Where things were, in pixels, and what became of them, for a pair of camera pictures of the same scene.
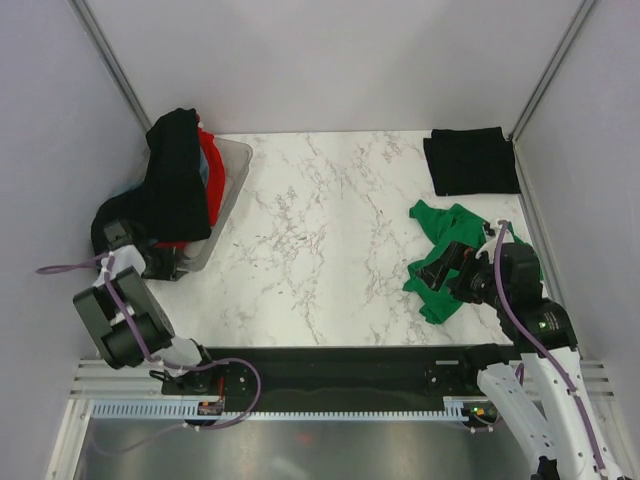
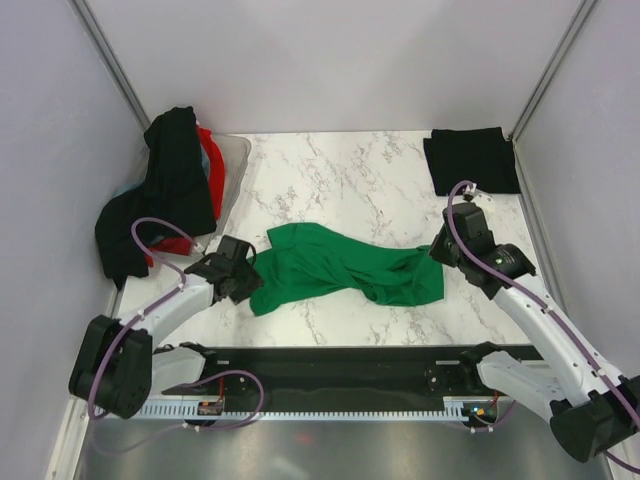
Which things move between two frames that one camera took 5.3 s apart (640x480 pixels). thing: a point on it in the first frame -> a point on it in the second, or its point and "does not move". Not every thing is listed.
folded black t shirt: x=472 y=161 does not move
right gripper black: x=459 y=256 -> x=437 y=252
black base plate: x=337 y=372 does not move
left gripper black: x=169 y=256 -> x=253 y=282
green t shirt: x=442 y=228 -> x=305 y=263
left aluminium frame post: x=95 y=36 does not move
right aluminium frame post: x=557 y=61 does not move
